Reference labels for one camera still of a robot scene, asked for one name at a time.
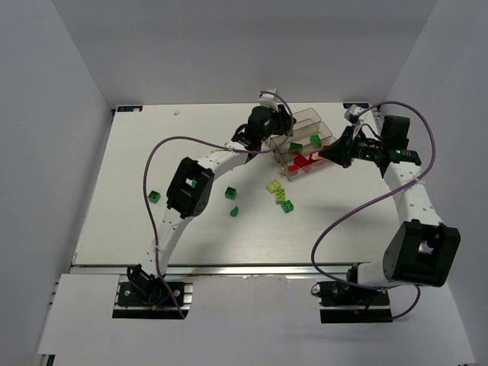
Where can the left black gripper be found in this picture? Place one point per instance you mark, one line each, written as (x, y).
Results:
(284, 120)

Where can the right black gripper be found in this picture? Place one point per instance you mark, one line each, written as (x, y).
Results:
(349, 149)

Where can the red long lego brick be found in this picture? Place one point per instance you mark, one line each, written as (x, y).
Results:
(299, 159)

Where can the red rounded flower lego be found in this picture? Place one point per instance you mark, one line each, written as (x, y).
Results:
(314, 156)

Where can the long dark green lego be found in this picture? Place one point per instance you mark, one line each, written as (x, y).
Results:
(315, 141)

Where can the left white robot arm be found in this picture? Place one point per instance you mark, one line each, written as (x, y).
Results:
(189, 191)

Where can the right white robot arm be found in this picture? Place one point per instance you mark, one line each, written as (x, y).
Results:
(423, 249)

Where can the far clear plastic container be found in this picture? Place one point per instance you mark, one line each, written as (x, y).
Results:
(308, 123)

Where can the clear plastic container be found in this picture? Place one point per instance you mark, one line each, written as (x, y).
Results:
(285, 158)
(308, 123)
(272, 142)

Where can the middle clear plastic container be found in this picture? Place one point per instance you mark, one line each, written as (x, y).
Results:
(272, 142)

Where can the right blue table label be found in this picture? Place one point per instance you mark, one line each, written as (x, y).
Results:
(362, 105)

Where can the blue table label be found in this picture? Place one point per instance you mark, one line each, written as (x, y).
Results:
(129, 108)
(362, 105)

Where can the near clear plastic container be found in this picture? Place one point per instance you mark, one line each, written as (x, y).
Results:
(285, 158)

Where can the pale yellow-green lego right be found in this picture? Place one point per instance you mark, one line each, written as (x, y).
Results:
(273, 185)

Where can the light green lego upturned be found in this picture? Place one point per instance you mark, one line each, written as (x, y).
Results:
(280, 195)

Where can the green square lego centre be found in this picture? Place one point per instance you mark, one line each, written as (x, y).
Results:
(230, 193)

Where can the green square lego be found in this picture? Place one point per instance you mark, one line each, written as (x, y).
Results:
(287, 206)
(230, 193)

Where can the green square lego right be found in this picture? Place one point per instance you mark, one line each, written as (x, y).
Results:
(287, 206)

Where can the small green sloped lego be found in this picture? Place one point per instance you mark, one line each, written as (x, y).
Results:
(234, 212)

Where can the green lego left edge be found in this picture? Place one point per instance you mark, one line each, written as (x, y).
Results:
(154, 197)

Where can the left blue table label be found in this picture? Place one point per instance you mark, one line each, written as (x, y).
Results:
(129, 108)

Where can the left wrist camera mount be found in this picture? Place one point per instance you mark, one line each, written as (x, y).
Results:
(267, 99)

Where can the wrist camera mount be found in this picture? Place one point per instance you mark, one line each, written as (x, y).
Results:
(352, 115)
(267, 99)

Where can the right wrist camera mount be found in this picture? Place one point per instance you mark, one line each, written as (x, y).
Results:
(352, 115)

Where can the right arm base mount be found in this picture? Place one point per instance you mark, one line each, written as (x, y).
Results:
(343, 303)

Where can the aluminium table rail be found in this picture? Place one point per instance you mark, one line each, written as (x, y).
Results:
(289, 271)

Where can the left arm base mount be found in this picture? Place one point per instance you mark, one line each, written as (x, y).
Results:
(144, 296)

